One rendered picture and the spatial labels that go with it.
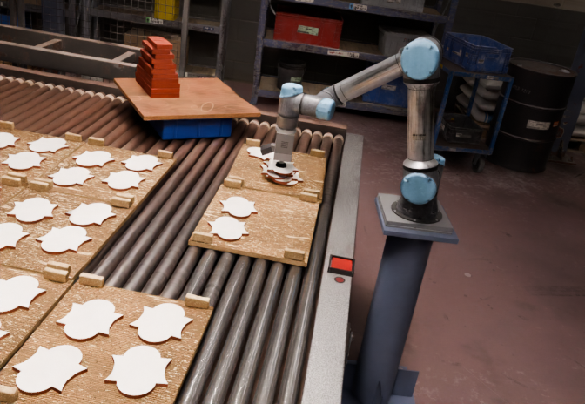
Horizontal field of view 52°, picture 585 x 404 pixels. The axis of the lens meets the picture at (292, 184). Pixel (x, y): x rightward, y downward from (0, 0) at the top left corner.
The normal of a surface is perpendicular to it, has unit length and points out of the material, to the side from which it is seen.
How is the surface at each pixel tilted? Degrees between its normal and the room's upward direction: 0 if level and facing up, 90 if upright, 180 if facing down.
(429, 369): 0
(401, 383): 90
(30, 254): 0
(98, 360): 0
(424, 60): 81
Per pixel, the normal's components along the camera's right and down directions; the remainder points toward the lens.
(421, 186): -0.32, 0.46
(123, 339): 0.14, -0.90
